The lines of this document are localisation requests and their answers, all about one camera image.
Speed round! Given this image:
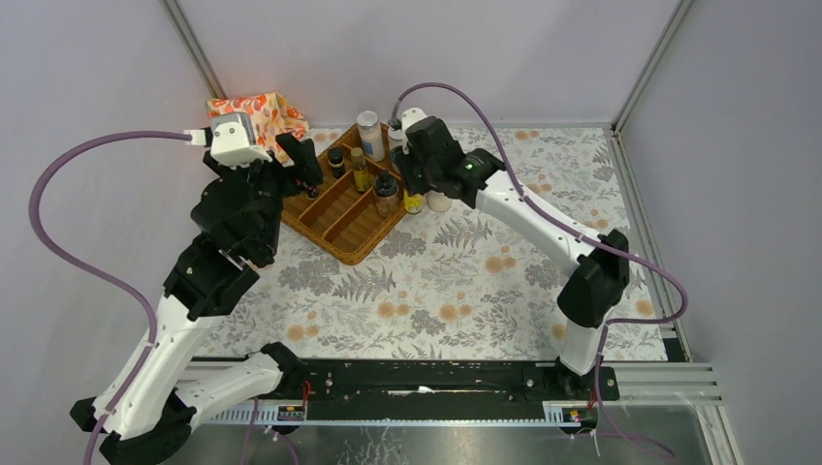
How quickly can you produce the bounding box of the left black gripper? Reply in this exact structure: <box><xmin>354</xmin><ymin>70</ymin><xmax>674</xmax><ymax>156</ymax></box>
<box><xmin>205</xmin><ymin>133</ymin><xmax>322</xmax><ymax>259</ymax></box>

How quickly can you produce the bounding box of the blue label pellet jar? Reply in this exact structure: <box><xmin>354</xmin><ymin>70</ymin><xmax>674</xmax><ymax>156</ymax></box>
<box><xmin>356</xmin><ymin>110</ymin><xmax>385</xmax><ymax>162</ymax></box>
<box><xmin>387</xmin><ymin>126</ymin><xmax>404</xmax><ymax>161</ymax></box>

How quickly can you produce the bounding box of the black cap grinder bottle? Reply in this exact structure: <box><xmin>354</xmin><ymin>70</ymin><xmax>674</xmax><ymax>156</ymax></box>
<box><xmin>373</xmin><ymin>170</ymin><xmax>399</xmax><ymax>218</ymax></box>

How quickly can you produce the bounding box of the yellow label sauce bottle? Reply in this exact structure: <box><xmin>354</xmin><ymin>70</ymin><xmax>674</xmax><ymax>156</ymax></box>
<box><xmin>350</xmin><ymin>147</ymin><xmax>371</xmax><ymax>193</ymax></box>

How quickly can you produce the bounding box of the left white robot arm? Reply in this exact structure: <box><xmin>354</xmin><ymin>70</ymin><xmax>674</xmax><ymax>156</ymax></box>
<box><xmin>71</xmin><ymin>133</ymin><xmax>323</xmax><ymax>464</ymax></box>

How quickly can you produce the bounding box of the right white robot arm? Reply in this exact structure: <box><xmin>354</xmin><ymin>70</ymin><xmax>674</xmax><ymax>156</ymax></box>
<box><xmin>391</xmin><ymin>108</ymin><xmax>629</xmax><ymax>399</ymax></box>

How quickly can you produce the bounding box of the orange floral cloth bag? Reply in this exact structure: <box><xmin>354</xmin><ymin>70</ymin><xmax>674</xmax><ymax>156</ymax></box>
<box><xmin>206</xmin><ymin>91</ymin><xmax>309</xmax><ymax>166</ymax></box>

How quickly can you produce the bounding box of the brown wicker divided basket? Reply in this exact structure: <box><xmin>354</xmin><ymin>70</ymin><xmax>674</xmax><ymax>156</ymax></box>
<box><xmin>281</xmin><ymin>125</ymin><xmax>407</xmax><ymax>265</ymax></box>

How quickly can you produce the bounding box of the floral patterned table mat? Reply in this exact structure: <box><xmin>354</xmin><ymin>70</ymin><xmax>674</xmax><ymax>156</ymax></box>
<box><xmin>197</xmin><ymin>128</ymin><xmax>633</xmax><ymax>360</ymax></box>

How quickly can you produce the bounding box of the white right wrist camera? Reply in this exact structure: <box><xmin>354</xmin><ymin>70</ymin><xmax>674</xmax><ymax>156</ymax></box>
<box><xmin>399</xmin><ymin>108</ymin><xmax>427</xmax><ymax>133</ymax></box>

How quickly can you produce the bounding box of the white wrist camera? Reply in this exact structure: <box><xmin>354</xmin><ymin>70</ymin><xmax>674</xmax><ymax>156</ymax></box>
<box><xmin>399</xmin><ymin>108</ymin><xmax>427</xmax><ymax>133</ymax></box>
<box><xmin>210</xmin><ymin>111</ymin><xmax>272</xmax><ymax>169</ymax></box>

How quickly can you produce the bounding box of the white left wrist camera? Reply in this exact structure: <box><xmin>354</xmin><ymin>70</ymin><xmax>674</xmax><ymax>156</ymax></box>
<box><xmin>210</xmin><ymin>111</ymin><xmax>272</xmax><ymax>169</ymax></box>

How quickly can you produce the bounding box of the aluminium frame rail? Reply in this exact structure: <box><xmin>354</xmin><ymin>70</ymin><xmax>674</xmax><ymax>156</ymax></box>
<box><xmin>159</xmin><ymin>0</ymin><xmax>227</xmax><ymax>99</ymax></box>

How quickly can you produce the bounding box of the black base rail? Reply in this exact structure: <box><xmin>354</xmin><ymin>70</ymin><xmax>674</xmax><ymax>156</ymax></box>
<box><xmin>263</xmin><ymin>358</ymin><xmax>620</xmax><ymax>422</ymax></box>

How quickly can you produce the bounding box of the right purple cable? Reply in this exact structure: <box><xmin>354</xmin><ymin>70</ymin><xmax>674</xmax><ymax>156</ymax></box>
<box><xmin>389</xmin><ymin>81</ymin><xmax>689</xmax><ymax>460</ymax></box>

